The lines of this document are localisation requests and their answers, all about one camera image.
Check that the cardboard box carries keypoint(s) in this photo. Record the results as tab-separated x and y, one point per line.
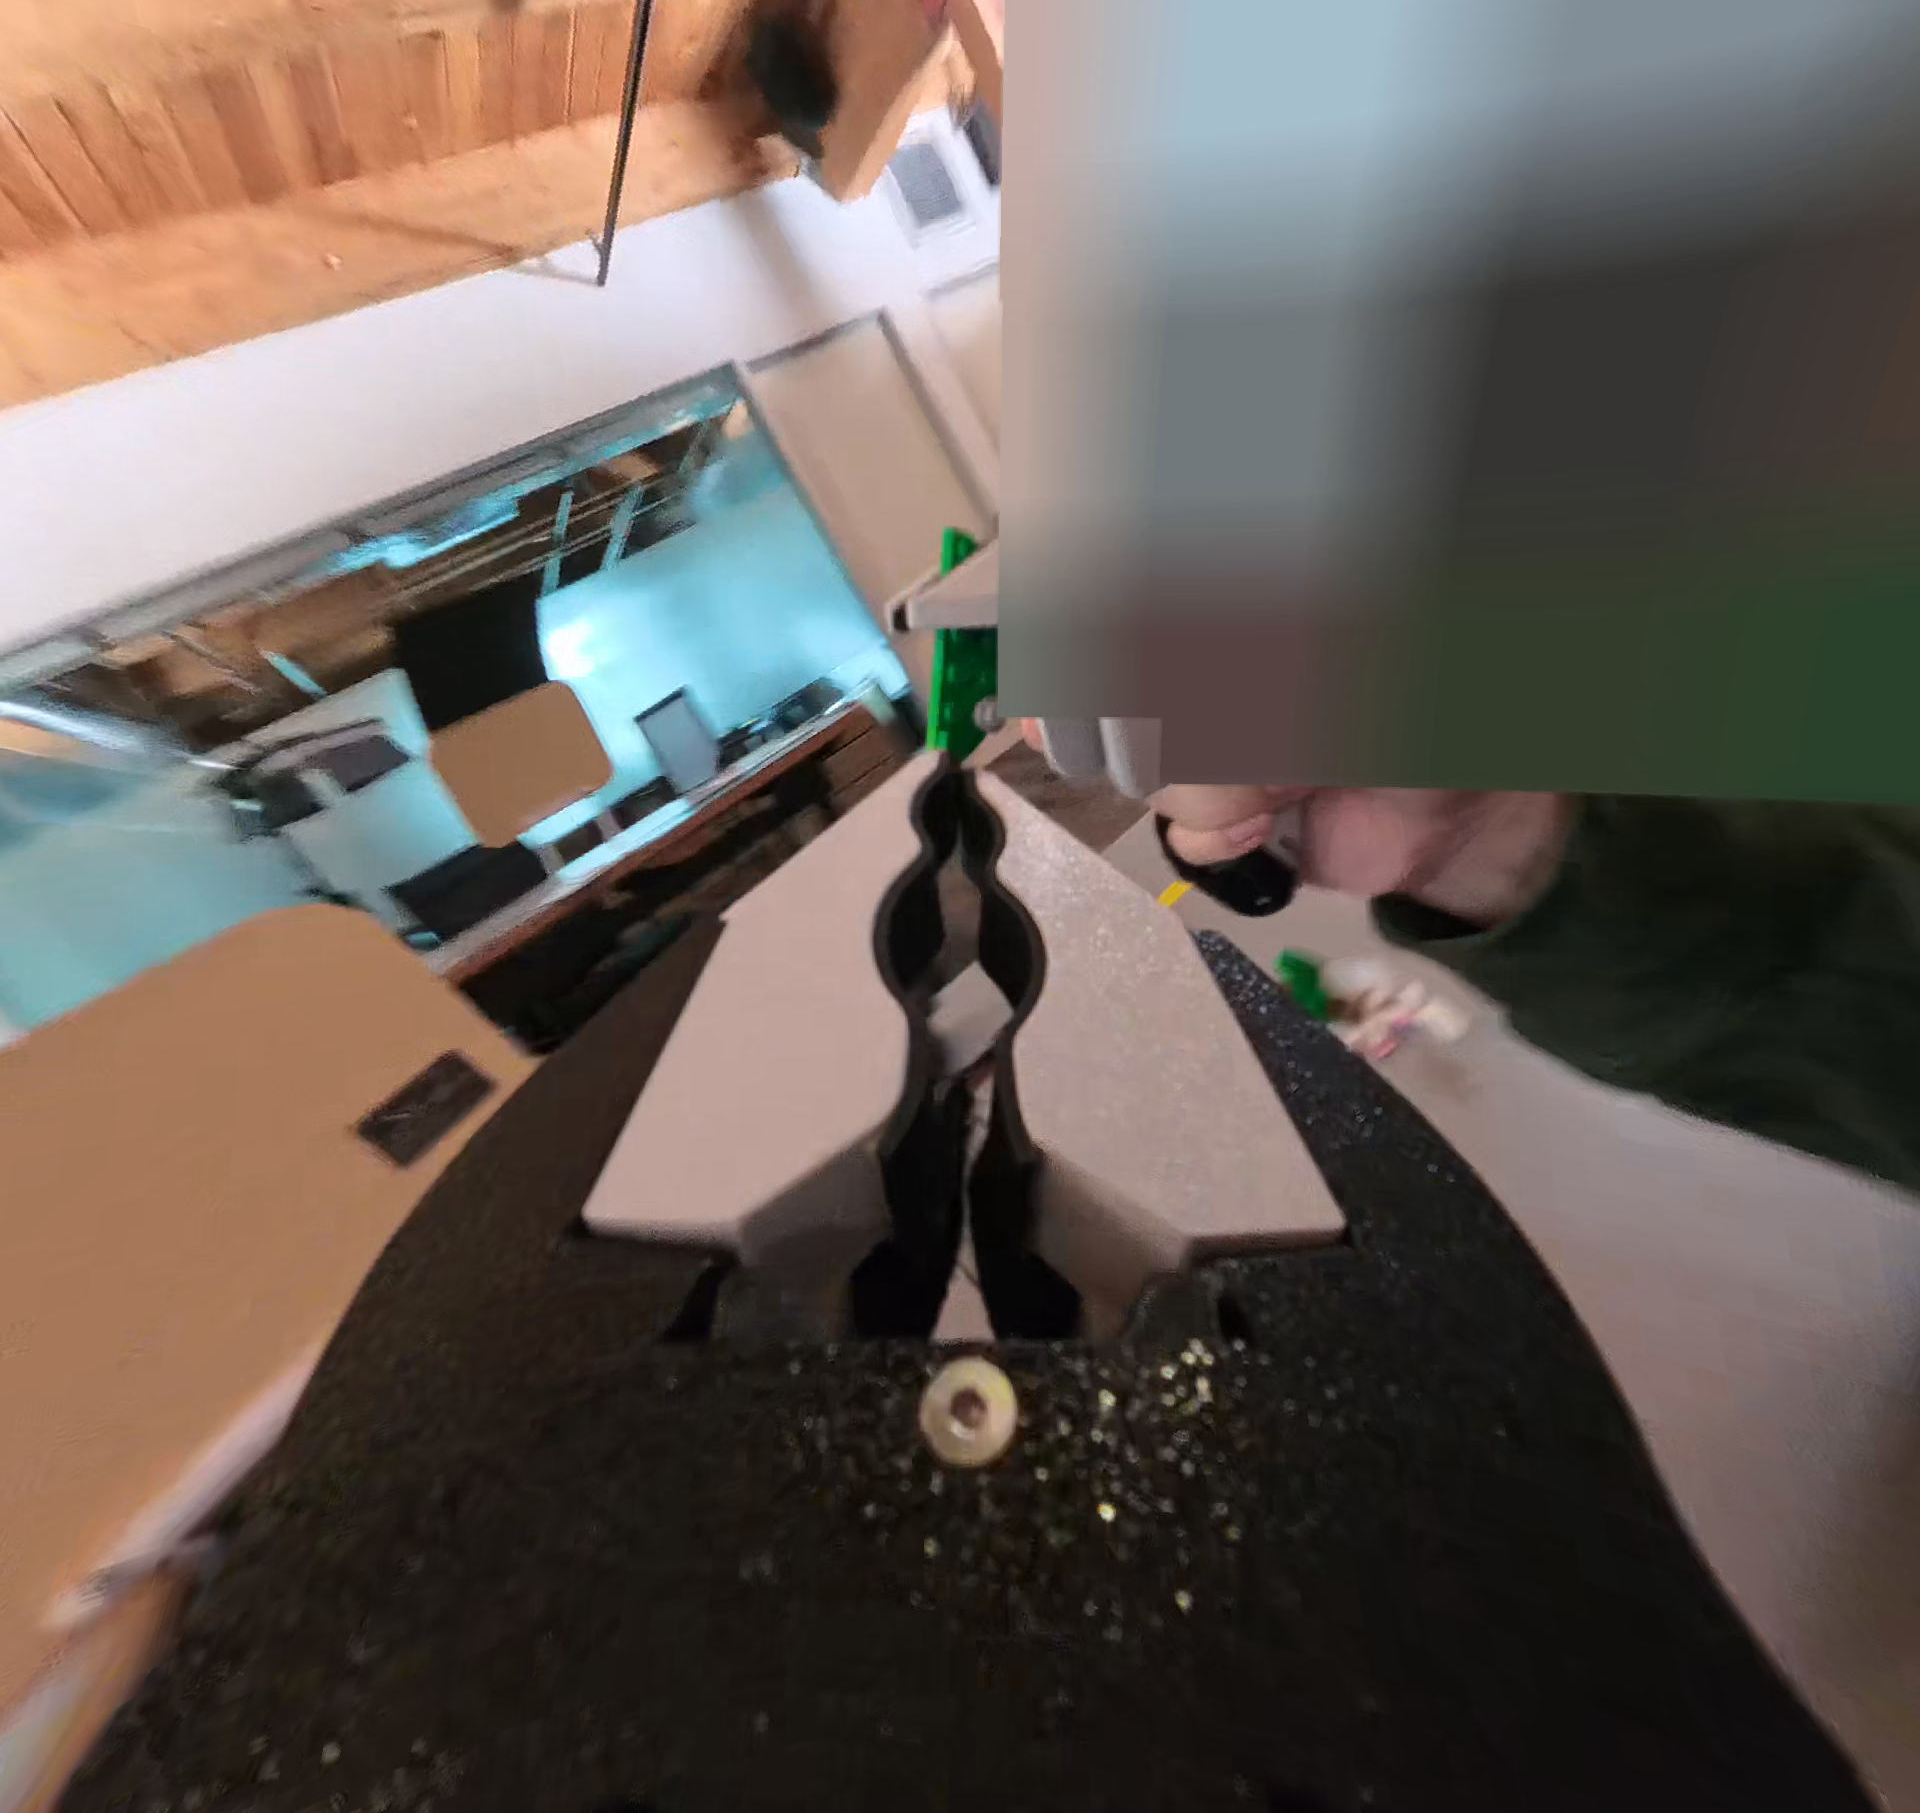
209	1186

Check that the wall air vent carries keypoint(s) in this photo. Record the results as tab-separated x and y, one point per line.
930	183

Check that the long wooden desk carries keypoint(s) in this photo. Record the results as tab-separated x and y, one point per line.
675	844

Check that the white cabinet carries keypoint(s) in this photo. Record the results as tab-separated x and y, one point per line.
340	792

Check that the black hanging rod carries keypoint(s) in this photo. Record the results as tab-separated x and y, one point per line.
634	87

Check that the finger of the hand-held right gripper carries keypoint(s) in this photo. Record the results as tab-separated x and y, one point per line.
951	595

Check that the black computer monitor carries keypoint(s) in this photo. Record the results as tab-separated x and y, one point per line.
675	741

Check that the black ceiling lamp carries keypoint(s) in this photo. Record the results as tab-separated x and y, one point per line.
787	68

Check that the green lego plate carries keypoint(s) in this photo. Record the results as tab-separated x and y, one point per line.
953	673

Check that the person's right hand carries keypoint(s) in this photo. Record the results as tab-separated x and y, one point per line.
1393	848

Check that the white door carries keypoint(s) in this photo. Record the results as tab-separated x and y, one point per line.
868	463

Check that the beige chair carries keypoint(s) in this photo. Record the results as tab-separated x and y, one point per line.
515	760

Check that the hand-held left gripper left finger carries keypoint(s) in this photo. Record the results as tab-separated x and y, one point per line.
780	1032

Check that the glass partition window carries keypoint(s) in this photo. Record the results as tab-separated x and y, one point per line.
710	595

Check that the small green lego piece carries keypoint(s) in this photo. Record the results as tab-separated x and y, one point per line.
1301	983

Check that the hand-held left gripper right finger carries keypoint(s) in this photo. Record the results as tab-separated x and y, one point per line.
1156	1080

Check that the person's right forearm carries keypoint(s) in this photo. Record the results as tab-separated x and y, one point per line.
1681	990

